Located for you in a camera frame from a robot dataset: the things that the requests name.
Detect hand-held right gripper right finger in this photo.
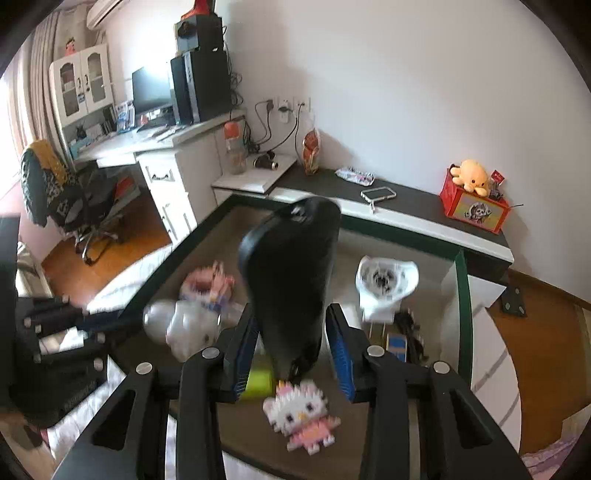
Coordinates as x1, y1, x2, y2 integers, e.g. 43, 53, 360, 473
324, 303, 533, 480

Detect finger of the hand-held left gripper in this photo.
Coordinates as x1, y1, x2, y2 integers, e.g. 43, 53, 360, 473
36, 311, 149, 359
18, 296, 89, 332

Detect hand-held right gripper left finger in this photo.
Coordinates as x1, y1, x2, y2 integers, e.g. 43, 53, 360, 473
52, 305, 260, 480

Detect yellow highlighter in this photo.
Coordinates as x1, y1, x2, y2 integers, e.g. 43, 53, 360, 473
244, 354, 276, 400

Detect blue gold rectangular lighter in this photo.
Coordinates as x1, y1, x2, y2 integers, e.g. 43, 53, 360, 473
385, 334, 410, 366

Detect white round gadget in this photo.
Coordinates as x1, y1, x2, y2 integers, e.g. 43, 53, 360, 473
165, 300, 223, 363

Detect pink white kitty block figure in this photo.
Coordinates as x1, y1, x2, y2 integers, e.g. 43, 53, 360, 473
263, 379, 342, 456

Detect black phone holder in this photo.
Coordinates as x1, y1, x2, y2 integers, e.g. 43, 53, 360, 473
237, 196, 343, 385

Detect black office chair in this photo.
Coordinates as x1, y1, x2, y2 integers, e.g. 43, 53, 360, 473
21, 157, 140, 267

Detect dark jacket with yellow lining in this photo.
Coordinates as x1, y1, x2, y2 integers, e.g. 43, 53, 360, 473
20, 140, 87, 228

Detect black-topped headboard shelf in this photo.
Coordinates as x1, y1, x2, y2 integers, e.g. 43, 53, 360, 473
267, 165, 515, 274

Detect white drawer unit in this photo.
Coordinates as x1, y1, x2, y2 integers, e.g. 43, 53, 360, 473
136, 133, 223, 246

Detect patterned flat pouch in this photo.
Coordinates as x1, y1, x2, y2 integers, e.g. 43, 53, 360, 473
334, 167, 375, 184

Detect white nightstand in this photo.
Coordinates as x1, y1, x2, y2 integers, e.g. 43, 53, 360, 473
211, 152, 299, 195

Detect white desk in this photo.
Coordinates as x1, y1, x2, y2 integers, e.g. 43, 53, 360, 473
69, 108, 246, 163

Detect red printed box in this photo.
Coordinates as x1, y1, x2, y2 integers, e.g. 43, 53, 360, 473
438, 166, 511, 234

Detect orange snack bag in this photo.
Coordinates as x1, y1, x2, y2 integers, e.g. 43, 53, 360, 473
302, 128, 322, 175

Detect clear bottle with orange cap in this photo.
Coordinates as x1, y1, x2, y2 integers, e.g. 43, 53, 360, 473
223, 120, 247, 175

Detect orange octopus plush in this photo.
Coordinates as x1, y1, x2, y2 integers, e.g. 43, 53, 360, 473
450, 159, 491, 197

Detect white glass-door cabinet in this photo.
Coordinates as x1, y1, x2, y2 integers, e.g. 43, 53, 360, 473
48, 43, 116, 131

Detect beige curtain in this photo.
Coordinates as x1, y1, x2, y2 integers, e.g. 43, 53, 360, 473
8, 11, 89, 154

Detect pink blanket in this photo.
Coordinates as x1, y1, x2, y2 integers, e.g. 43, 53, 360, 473
521, 436, 583, 480

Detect black computer monitor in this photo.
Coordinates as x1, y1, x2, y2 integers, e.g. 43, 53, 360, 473
131, 66, 174, 116

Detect black computer tower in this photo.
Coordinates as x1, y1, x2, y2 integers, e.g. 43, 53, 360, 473
169, 49, 232, 126

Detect white air conditioner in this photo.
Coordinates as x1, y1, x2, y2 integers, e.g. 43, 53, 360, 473
86, 0, 126, 27

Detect black box with round dial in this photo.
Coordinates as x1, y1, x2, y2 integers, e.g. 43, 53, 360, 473
175, 13, 226, 54

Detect red paper bag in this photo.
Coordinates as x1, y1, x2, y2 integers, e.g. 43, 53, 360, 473
180, 0, 216, 22

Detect clear phone bumper frame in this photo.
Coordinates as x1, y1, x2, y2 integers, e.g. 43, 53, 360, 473
361, 186, 398, 202

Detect black metal bracket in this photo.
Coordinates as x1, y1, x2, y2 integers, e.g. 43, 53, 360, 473
501, 285, 528, 318

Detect black power cable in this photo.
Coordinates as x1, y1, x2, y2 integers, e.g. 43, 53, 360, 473
242, 99, 301, 155

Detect white wall sockets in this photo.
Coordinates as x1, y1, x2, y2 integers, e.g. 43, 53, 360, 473
263, 95, 311, 112

